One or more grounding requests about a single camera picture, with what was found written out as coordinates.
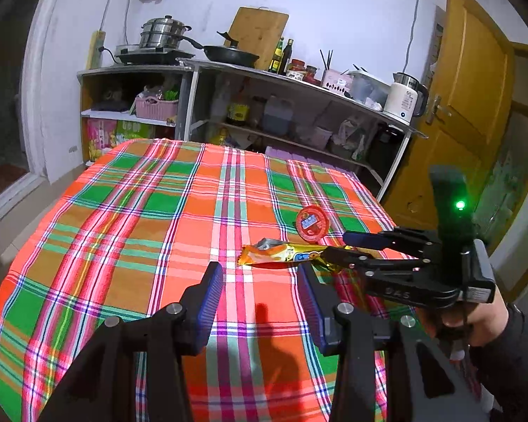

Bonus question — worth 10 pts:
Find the orange gold candy wrapper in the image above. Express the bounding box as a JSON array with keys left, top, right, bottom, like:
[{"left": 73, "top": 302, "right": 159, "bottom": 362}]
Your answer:
[{"left": 237, "top": 237, "right": 380, "bottom": 272}]

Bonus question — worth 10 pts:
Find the person's dark sleeve forearm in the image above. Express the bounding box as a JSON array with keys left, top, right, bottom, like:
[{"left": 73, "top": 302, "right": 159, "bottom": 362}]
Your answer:
[{"left": 470, "top": 305, "right": 528, "bottom": 421}]

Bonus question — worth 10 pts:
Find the metal kitchen shelf rack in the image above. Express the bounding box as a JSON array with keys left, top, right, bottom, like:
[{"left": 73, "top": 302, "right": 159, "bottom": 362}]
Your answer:
[{"left": 181, "top": 59, "right": 422, "bottom": 199}]

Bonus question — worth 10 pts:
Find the person's right hand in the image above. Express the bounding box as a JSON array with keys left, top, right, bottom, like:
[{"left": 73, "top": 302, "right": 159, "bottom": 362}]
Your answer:
[{"left": 416, "top": 287, "right": 509, "bottom": 347}]

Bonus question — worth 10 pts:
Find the white electric kettle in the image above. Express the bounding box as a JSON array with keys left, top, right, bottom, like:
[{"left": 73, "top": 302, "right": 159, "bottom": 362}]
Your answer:
[{"left": 382, "top": 71, "right": 429, "bottom": 125}]

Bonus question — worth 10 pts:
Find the clear plastic container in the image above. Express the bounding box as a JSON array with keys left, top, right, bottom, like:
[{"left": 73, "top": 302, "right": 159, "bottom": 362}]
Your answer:
[{"left": 348, "top": 70, "right": 390, "bottom": 110}]

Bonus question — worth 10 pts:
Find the plaid tablecloth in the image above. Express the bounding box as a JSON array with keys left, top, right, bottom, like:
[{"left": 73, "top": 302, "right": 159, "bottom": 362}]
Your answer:
[{"left": 0, "top": 139, "right": 394, "bottom": 421}]

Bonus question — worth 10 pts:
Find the purple storage box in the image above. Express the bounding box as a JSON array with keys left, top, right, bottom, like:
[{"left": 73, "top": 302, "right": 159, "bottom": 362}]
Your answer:
[{"left": 265, "top": 146, "right": 345, "bottom": 172}]

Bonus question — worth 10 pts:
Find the pink utensil holder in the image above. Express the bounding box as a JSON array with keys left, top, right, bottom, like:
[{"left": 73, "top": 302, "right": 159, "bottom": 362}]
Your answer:
[{"left": 320, "top": 70, "right": 353, "bottom": 96}]

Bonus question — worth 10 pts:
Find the yellow wooden door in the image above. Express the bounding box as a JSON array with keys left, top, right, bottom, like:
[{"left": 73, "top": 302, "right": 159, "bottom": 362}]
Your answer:
[{"left": 382, "top": 0, "right": 515, "bottom": 229}]

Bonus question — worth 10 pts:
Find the red lid jar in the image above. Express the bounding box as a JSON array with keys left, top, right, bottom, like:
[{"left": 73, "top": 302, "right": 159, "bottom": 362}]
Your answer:
[{"left": 286, "top": 59, "right": 307, "bottom": 81}]

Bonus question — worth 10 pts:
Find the green oil bottle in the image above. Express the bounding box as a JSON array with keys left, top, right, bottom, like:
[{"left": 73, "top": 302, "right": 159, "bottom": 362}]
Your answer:
[{"left": 269, "top": 37, "right": 284, "bottom": 73}]

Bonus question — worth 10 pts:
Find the dark sauce bottle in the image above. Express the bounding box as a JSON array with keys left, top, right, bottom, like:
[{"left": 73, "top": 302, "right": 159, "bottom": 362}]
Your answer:
[{"left": 278, "top": 38, "right": 294, "bottom": 75}]

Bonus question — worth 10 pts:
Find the black frying pan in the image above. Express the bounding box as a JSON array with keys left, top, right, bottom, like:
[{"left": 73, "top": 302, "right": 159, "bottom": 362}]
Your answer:
[{"left": 182, "top": 32, "right": 259, "bottom": 68}]

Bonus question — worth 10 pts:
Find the wooden cutting board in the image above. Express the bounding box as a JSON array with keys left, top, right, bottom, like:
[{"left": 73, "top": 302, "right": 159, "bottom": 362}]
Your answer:
[{"left": 228, "top": 7, "right": 289, "bottom": 71}]

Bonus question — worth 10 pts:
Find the pink plastic basket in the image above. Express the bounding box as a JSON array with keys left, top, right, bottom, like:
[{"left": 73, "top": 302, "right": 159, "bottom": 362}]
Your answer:
[{"left": 135, "top": 97, "right": 179, "bottom": 122}]

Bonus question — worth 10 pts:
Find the wooden side cabinet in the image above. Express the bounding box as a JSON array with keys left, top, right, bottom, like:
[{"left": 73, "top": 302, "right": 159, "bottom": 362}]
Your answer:
[{"left": 78, "top": 65, "right": 193, "bottom": 164}]

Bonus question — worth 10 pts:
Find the black induction cooker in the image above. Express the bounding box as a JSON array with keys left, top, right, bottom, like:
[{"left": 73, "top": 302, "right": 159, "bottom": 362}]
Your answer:
[{"left": 97, "top": 47, "right": 194, "bottom": 66}]

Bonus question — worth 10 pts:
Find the steel steamer pot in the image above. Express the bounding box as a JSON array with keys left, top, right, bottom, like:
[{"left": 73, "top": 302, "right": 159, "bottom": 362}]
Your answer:
[{"left": 139, "top": 15, "right": 191, "bottom": 50}]

